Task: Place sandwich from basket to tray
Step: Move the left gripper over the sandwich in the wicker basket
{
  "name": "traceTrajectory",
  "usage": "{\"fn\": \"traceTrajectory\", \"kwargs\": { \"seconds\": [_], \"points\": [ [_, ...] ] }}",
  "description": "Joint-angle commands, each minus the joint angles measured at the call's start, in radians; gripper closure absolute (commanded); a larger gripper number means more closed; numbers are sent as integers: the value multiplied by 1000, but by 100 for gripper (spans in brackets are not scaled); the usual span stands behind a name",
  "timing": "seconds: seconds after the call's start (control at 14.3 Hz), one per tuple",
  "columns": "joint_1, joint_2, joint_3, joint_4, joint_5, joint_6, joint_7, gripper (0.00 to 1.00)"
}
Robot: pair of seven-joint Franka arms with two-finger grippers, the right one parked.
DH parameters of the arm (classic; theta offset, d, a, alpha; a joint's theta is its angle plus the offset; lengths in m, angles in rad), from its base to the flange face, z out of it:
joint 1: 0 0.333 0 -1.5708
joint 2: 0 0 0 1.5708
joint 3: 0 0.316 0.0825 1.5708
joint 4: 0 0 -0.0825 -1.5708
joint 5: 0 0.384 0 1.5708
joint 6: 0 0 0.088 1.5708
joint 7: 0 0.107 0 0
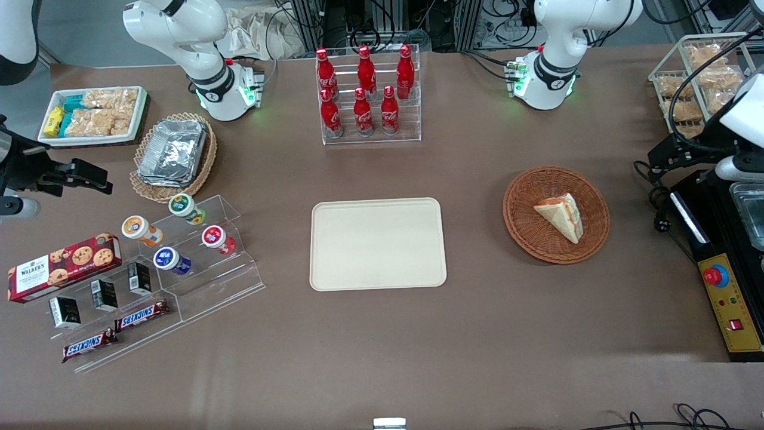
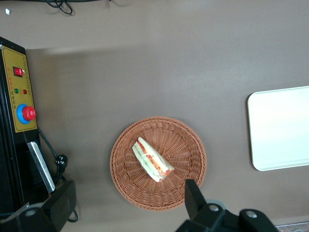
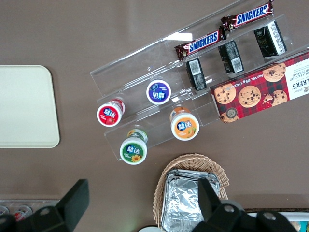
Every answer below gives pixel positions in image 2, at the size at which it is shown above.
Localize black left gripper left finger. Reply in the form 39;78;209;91
0;180;77;232

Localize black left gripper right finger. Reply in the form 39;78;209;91
176;179;227;232

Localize triangle sandwich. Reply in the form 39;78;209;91
132;136;175;183

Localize round brown wicker basket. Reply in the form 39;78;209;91
110;116;208;212

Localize beige plastic tray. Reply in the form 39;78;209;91
247;86;309;172

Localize black sealing machine, yellow panel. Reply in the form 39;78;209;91
0;36;56;215

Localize red emergency stop button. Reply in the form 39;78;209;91
16;103;37;125

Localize black power cable with plug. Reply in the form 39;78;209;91
37;128;79;223

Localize black cable loops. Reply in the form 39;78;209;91
31;0;112;16

